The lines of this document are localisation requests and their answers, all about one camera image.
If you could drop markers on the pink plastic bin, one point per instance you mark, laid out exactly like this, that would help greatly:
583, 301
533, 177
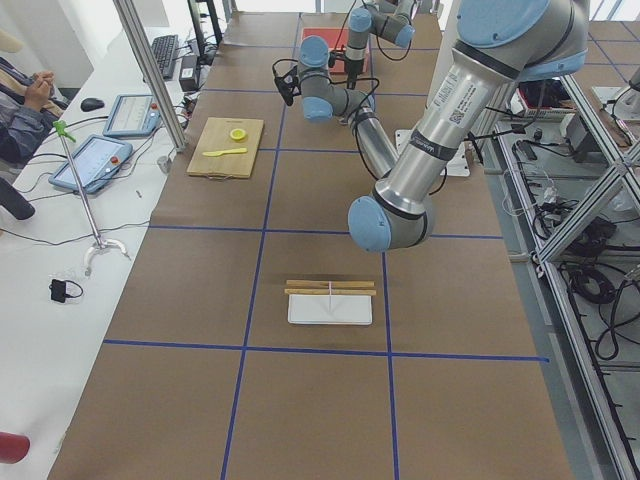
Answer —
336, 38

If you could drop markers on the black power adapter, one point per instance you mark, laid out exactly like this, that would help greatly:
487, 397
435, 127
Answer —
189, 74

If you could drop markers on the white rectangular tray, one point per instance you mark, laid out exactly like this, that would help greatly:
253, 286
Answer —
330, 310

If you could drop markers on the black keyboard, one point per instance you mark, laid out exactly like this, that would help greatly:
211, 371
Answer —
164, 49

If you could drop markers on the near teach pendant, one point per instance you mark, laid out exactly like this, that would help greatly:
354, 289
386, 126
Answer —
98, 159

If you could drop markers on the black computer mouse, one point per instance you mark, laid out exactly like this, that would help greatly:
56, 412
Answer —
91, 104

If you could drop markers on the aluminium frame post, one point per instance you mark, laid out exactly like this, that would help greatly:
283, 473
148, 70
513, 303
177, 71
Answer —
138, 41

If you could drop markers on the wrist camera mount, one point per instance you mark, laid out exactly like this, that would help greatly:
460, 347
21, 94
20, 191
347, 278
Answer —
287, 84

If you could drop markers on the seated person's hands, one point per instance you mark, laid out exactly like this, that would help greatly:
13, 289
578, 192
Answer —
37, 95

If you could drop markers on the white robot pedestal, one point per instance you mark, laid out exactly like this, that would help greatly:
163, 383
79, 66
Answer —
467, 76

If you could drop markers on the wooden stick near tray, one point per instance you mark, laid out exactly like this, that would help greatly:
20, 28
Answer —
327, 292

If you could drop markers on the far teach pendant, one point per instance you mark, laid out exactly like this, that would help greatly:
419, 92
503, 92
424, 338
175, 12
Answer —
132, 116

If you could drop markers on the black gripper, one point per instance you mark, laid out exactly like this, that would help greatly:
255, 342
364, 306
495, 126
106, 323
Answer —
353, 65

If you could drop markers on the wooden cutting board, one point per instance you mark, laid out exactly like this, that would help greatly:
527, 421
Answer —
215, 136

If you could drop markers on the wooden stick outer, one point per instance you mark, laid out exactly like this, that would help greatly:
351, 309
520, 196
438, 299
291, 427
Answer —
330, 283

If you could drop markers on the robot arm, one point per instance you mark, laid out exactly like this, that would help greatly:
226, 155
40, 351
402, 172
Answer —
497, 42
368, 20

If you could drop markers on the black small device with cable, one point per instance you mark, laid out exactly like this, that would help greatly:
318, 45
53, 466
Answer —
63, 290

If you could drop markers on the grabber reacher tool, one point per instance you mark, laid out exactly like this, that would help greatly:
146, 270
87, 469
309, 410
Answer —
100, 244

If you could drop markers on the teach pendant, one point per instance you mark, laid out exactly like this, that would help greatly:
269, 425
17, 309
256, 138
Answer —
98, 159
132, 116

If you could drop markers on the yellow plastic knife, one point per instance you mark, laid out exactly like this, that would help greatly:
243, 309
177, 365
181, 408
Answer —
218, 153

